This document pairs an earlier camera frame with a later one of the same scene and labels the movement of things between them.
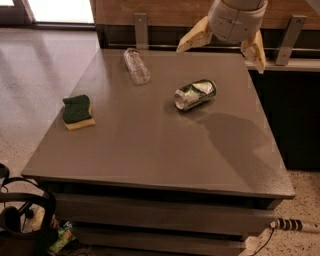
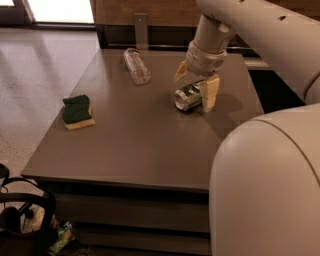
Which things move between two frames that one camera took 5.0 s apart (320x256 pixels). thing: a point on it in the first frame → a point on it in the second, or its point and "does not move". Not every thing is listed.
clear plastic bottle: x=137 y=67 does not move
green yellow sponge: x=77 y=113 does not move
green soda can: x=194 y=94 does not move
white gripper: x=234 y=24 → x=205 y=63
